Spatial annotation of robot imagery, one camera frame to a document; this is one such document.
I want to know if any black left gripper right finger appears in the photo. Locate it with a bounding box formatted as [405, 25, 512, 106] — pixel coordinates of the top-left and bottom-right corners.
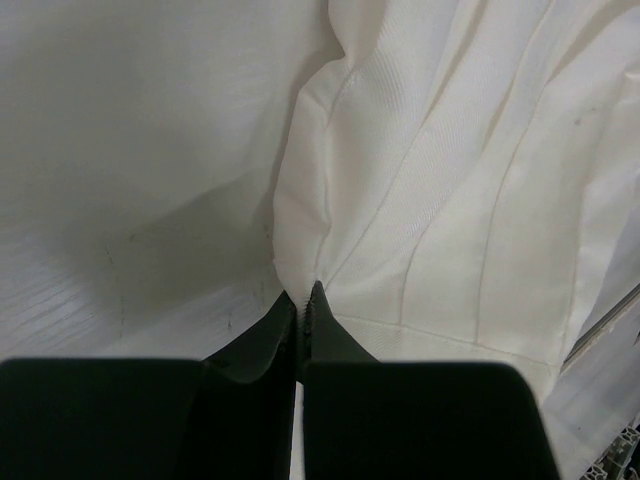
[300, 283, 559, 479]

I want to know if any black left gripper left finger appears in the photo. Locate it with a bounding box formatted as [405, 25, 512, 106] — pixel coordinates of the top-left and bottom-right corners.
[1, 295, 295, 479]

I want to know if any white pleated skirt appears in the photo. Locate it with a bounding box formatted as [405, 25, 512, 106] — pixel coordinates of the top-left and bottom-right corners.
[274, 1, 639, 475]

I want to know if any aluminium table edge rail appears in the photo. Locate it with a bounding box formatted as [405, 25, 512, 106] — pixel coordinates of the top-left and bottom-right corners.
[561, 289, 639, 479]

